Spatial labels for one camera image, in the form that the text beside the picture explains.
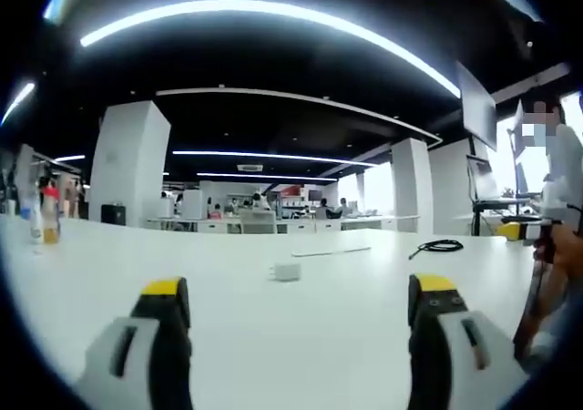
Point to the large dark monitor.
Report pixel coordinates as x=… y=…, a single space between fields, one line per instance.
x=478 y=109

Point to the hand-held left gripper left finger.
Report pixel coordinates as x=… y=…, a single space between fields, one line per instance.
x=136 y=364

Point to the wide white pillar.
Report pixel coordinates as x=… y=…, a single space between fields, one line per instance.
x=129 y=164

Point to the long curved ceiling light strip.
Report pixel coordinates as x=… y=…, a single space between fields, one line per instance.
x=273 y=8

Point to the red-capped bottle orange liquid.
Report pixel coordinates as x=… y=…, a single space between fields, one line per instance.
x=51 y=221

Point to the white desk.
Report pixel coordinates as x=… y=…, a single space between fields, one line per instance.
x=319 y=328

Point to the straight ceiling light strip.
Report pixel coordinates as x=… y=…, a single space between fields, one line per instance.
x=273 y=156

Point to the white charger adapter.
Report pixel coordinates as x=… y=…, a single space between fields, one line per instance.
x=287 y=272

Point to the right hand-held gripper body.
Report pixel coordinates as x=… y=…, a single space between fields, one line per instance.
x=539 y=234

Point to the clear bottle white label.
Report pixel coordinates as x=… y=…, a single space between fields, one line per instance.
x=35 y=218

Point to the narrow white pillar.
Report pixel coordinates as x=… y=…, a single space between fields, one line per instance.
x=412 y=184

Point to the black laptop stand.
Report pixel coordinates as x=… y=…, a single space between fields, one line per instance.
x=501 y=206

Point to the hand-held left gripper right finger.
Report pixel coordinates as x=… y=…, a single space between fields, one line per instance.
x=455 y=364

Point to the person's white shirt torso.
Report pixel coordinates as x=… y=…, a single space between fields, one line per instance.
x=565 y=173

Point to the short ceiling light strip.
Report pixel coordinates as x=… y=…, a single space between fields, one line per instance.
x=18 y=102

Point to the row of background white desks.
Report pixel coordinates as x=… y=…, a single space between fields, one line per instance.
x=282 y=222

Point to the black box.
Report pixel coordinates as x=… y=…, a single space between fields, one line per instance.
x=113 y=214

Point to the open laptop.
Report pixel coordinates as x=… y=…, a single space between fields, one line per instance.
x=489 y=180

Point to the person's right hand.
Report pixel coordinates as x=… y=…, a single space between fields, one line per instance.
x=569 y=250

